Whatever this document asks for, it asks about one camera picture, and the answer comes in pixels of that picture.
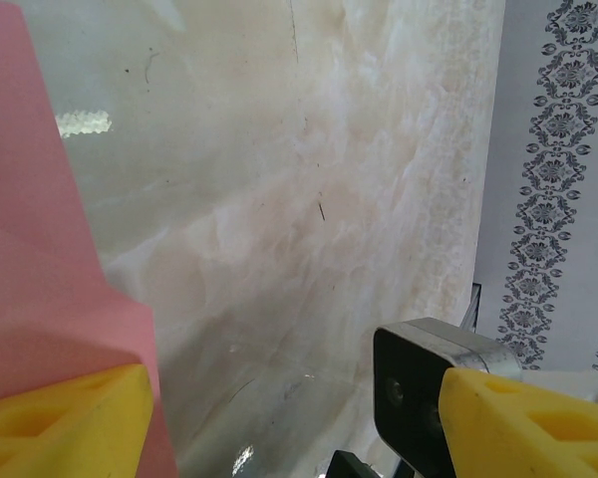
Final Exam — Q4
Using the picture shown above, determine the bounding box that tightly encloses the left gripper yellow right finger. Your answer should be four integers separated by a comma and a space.
438, 365, 598, 478

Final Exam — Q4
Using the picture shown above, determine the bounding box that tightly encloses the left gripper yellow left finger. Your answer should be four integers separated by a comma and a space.
0, 363, 153, 478

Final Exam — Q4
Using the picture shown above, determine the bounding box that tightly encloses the pink paper sheet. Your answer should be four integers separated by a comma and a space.
0, 0, 180, 478

